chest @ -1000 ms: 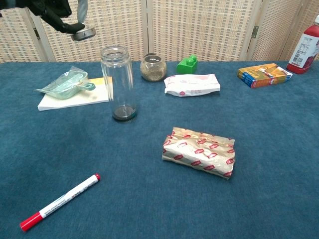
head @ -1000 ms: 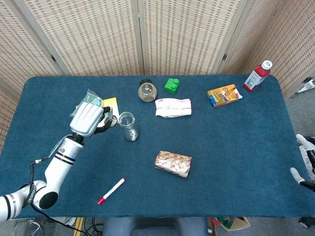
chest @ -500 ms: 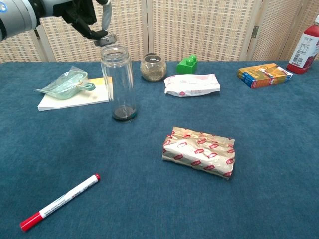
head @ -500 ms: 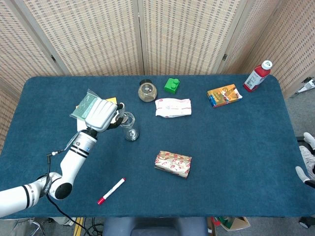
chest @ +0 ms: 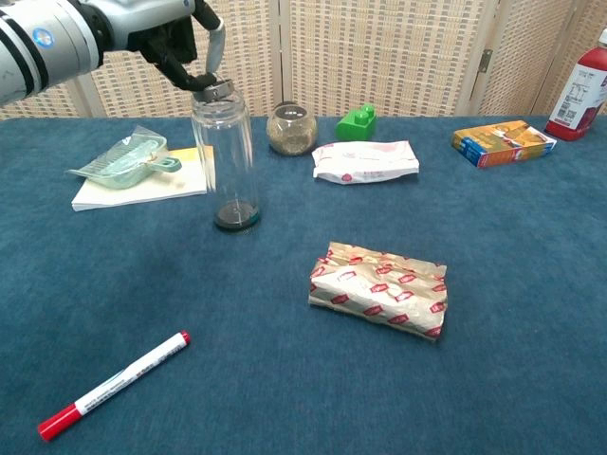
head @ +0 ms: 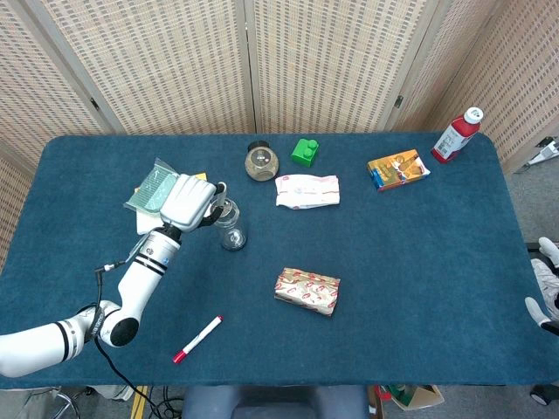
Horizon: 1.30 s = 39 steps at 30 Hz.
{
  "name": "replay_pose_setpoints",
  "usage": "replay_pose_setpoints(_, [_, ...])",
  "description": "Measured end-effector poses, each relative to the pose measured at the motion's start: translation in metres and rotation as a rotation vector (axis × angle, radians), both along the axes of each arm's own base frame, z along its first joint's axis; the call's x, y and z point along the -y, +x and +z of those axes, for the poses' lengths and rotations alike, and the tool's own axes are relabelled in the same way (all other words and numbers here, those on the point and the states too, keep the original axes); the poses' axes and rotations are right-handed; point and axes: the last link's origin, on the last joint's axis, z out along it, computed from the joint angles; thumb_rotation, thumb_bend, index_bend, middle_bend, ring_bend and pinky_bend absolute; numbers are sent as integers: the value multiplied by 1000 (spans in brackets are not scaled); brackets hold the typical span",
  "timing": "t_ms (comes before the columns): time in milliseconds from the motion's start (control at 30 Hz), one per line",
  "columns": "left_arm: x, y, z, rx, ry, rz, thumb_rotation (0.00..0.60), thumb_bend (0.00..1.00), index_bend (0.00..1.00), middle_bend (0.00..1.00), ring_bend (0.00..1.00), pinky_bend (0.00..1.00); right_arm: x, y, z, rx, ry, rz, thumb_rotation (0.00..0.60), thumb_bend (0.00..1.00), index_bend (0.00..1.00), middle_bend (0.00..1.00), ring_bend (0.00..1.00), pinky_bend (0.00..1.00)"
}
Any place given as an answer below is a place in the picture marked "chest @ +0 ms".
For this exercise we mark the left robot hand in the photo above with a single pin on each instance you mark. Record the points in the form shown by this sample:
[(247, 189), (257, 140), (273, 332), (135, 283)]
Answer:
[(166, 38)]

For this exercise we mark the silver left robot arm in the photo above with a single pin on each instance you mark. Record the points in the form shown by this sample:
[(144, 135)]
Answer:
[(42, 42)]

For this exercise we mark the tall clear glass jar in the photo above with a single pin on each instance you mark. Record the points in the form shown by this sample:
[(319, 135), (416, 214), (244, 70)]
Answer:
[(226, 163)]

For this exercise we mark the teal plastic scoop in bag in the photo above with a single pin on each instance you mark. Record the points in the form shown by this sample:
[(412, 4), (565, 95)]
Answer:
[(124, 162)]

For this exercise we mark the white and yellow notepad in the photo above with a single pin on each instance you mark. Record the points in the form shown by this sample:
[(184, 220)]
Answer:
[(142, 187)]

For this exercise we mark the round glass jar with grains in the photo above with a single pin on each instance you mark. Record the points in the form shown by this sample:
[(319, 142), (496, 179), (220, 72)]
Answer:
[(291, 129)]

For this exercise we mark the green toy building block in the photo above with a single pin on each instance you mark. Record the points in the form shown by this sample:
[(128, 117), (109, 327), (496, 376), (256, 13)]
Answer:
[(356, 124)]

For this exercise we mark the woven folding screen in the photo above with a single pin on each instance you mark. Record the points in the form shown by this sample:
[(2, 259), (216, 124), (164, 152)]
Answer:
[(379, 52)]

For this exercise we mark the white and pink tissue pack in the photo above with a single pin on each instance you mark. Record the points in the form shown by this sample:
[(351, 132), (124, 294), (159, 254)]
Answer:
[(364, 162)]

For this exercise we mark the gold foil packet red labels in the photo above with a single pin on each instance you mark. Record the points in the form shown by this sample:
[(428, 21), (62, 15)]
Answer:
[(379, 290)]

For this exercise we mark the red and white marker pen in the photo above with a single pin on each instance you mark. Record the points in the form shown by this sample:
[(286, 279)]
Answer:
[(114, 384)]

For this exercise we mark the yellow and blue carton box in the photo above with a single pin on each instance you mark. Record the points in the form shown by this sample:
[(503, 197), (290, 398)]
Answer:
[(502, 143)]

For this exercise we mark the blue carpet table cover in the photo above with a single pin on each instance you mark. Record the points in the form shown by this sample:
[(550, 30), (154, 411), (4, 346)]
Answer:
[(265, 379)]

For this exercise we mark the red juice bottle white label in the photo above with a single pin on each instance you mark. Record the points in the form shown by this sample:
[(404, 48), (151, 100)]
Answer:
[(579, 90)]

